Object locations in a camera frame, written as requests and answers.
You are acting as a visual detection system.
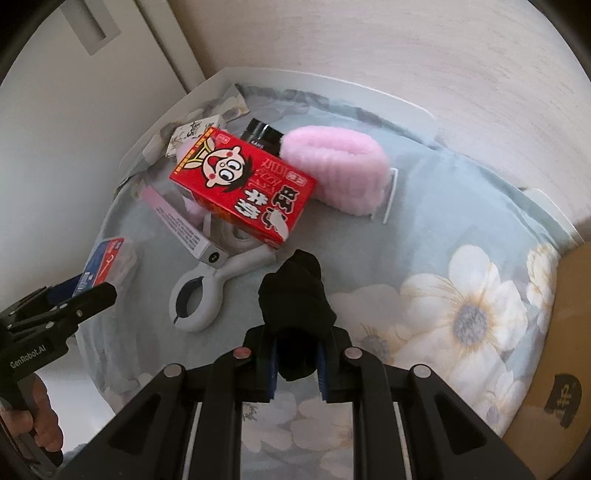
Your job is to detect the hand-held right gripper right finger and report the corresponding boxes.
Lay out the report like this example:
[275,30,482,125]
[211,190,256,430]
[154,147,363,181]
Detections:
[316,325,539,480]

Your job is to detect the clear plastic holder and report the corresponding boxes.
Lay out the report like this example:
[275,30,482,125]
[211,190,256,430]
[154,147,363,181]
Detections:
[369,167,400,225]

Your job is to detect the floral light blue cloth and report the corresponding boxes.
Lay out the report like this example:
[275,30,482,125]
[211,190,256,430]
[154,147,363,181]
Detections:
[76,83,561,480]

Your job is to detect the red cartoon milk box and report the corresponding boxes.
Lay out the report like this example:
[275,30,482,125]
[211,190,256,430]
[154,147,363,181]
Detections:
[168,127,318,250]

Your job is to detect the white ink-print tissue packet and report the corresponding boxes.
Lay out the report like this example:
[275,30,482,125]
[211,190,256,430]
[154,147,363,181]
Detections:
[165,115,227,158]

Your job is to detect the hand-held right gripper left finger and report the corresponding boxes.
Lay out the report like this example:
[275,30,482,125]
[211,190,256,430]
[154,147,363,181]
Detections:
[62,325,282,480]

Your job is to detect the grey recessed door handle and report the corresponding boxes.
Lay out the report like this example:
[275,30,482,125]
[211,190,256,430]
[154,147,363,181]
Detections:
[60,0,123,58]

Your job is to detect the black sock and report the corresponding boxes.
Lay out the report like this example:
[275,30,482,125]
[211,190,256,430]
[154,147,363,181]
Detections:
[257,249,338,382]

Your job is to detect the white door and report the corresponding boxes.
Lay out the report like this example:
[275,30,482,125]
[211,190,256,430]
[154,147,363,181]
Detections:
[0,0,206,324]

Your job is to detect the person's left hand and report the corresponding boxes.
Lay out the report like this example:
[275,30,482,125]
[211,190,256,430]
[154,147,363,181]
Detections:
[0,374,65,462]

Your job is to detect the blue red small packet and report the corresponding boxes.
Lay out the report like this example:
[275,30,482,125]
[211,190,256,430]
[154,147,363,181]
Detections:
[73,237,139,297]

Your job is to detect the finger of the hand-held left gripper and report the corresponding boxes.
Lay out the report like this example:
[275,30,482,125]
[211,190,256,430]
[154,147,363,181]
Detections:
[8,281,117,345]
[9,274,93,315]

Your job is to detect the pink fluffy headband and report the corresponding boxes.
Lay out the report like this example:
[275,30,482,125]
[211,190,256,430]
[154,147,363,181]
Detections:
[279,124,389,217]

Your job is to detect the brown cardboard box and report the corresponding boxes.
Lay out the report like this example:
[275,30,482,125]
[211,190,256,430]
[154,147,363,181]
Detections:
[501,244,591,446]

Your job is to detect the black glossy box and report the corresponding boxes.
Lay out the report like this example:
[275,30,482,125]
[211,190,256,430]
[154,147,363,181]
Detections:
[240,117,283,155]

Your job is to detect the pink and white long box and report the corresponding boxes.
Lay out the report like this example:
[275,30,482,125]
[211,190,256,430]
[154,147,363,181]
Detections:
[141,185,229,269]

